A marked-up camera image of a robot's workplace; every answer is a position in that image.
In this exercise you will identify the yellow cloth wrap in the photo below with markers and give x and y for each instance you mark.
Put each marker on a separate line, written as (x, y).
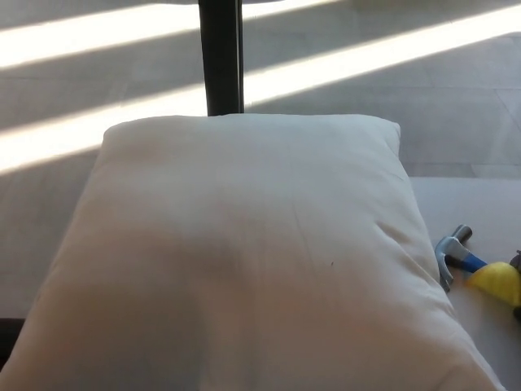
(498, 283)

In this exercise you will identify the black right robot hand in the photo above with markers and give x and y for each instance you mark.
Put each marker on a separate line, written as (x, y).
(517, 260)

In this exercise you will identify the white pillow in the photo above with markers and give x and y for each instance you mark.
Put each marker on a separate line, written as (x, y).
(252, 252)

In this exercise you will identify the black upright pole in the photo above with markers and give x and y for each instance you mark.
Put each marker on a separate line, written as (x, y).
(221, 53)

